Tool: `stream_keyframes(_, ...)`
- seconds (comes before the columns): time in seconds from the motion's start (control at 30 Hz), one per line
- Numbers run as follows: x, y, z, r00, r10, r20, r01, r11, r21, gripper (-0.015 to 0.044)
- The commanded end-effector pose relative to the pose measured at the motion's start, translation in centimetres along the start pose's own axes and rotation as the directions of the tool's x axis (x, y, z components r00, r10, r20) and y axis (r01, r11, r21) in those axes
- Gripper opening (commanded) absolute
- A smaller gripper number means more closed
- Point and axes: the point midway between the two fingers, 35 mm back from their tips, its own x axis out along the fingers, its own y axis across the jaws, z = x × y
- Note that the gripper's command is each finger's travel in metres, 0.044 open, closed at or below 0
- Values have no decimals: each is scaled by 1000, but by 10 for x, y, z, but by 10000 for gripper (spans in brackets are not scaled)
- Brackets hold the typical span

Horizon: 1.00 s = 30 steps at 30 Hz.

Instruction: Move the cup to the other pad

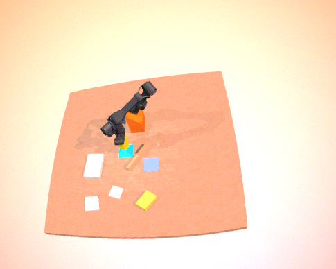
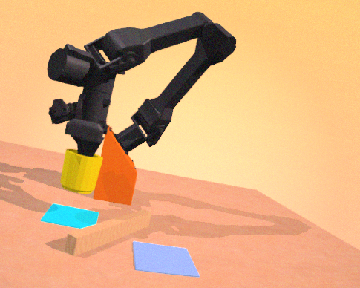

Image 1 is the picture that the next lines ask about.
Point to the tan rectangular bar with dark middle band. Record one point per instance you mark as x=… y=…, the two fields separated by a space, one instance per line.
x=138 y=156

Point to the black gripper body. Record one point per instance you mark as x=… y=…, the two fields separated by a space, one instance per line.
x=119 y=140

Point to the yellow cup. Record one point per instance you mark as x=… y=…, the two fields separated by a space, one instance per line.
x=125 y=145

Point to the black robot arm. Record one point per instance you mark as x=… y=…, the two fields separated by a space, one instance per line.
x=136 y=103

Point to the yellow rectangular block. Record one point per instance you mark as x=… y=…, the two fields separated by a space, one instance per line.
x=146 y=200

